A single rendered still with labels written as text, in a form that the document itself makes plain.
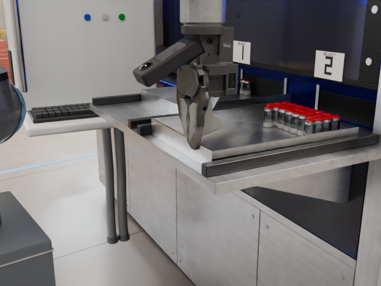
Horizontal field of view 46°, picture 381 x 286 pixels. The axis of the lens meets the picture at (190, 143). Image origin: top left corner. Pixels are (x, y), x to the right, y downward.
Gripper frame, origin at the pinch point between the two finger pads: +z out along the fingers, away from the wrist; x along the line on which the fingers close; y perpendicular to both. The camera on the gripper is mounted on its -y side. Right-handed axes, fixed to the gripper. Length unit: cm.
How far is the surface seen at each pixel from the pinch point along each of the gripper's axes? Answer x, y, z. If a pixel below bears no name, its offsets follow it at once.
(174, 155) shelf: 4.9, -0.7, 3.6
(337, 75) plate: 4.2, 38.4, -8.9
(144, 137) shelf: 18.8, -0.9, 3.5
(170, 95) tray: 54, 22, 2
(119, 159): 99, 21, 36
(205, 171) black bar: -7.7, -1.3, 2.6
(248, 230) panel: 34, 39, 42
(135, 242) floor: 126, 37, 91
